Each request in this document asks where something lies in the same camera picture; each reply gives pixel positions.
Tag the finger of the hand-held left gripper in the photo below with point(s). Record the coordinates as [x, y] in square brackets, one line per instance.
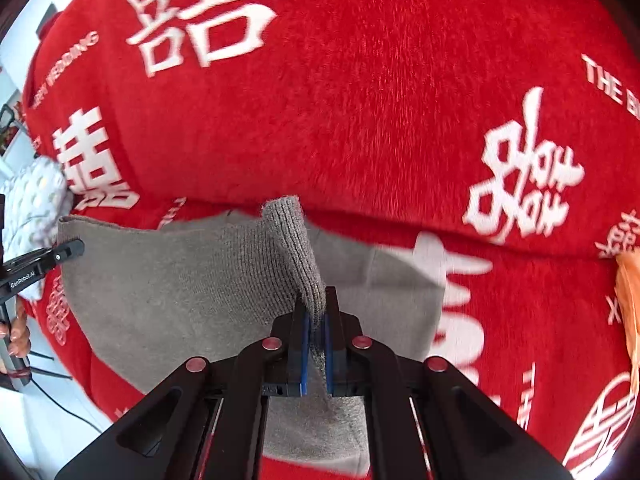
[67, 251]

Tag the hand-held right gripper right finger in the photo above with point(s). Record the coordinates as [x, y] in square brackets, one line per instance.
[328, 360]

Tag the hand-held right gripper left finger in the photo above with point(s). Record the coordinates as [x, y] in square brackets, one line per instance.
[301, 355]

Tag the grey knit sweater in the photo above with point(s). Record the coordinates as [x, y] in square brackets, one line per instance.
[175, 285]

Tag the person's left hand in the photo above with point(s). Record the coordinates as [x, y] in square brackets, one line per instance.
[20, 337]

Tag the white leaf-patterned cloth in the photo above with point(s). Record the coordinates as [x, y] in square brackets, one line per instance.
[35, 195]

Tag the red printed blanket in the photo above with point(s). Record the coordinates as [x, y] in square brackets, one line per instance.
[375, 85]

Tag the orange cloth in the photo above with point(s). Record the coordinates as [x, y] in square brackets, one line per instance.
[631, 300]

